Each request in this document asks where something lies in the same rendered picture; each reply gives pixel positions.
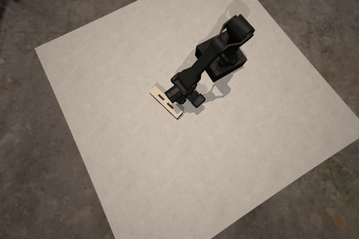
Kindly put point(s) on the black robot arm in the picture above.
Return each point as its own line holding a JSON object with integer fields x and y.
{"x": 239, "y": 30}

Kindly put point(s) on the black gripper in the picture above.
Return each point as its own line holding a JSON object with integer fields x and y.
{"x": 194, "y": 97}

